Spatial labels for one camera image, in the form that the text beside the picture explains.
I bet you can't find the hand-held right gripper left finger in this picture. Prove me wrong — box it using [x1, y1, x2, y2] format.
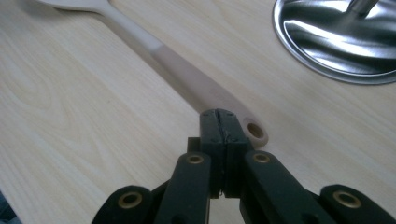
[162, 109, 226, 224]

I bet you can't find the wooden spoon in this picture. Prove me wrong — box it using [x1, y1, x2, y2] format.
[36, 0, 269, 148]

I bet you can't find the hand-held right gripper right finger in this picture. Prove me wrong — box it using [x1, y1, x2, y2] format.
[219, 108, 337, 224]

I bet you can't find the metal stand pole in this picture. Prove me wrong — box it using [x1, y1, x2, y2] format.
[347, 0, 379, 16]

